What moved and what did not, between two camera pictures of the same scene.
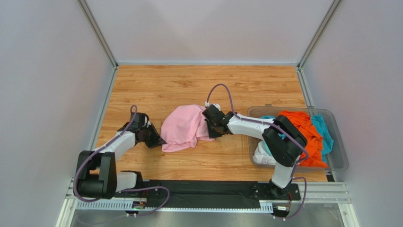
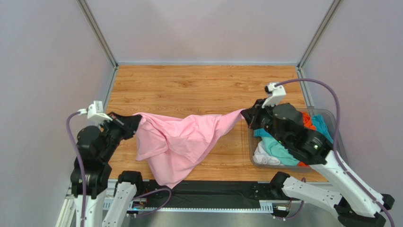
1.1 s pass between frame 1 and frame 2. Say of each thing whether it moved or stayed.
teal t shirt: stayed
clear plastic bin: stayed
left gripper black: moved
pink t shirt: moved
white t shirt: stayed
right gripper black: moved
